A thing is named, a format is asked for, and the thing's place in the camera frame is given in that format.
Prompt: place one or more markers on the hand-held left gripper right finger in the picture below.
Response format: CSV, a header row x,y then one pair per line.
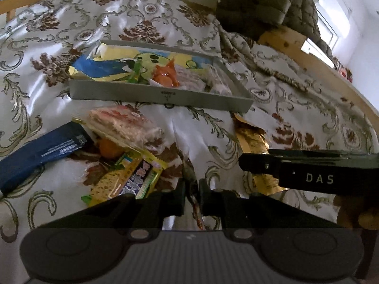
x,y
211,202

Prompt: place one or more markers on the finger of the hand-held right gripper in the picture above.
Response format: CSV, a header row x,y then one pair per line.
x,y
325,153
254,162

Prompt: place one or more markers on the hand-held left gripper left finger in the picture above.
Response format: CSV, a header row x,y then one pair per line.
x,y
174,201

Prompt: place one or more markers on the white red snack packet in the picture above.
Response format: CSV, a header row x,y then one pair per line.
x,y
197,213

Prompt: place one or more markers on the gold snack packet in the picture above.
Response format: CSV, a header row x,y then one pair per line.
x,y
251,139

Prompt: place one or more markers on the yellow snack packet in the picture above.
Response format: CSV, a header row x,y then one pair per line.
x,y
109,180

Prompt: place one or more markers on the orange fruit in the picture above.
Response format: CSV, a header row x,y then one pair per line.
x,y
108,149

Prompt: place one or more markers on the clear snack packet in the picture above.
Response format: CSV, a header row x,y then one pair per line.
x,y
219,82

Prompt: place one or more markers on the puffed rice cracker packet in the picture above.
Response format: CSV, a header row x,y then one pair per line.
x,y
124,124

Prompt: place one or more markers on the white pink label packet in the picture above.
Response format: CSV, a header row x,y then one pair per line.
x,y
191,78

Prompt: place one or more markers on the grey tray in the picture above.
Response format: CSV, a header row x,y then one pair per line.
x,y
118,93

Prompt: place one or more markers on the orange snack packet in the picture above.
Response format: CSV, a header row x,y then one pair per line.
x,y
164,75

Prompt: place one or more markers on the green snack packet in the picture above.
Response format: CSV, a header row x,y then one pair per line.
x,y
136,72

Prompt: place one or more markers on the blue long snack packet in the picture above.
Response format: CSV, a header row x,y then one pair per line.
x,y
38,156

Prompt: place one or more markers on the person's right hand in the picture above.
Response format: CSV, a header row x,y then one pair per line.
x,y
351,213

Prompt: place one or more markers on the red patterned cloth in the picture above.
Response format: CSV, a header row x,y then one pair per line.
x,y
346,74

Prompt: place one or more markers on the cartoon printed foil sheet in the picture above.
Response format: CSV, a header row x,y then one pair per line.
x,y
97,65

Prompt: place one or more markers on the green quilted jacket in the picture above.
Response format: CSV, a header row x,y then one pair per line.
x,y
251,6

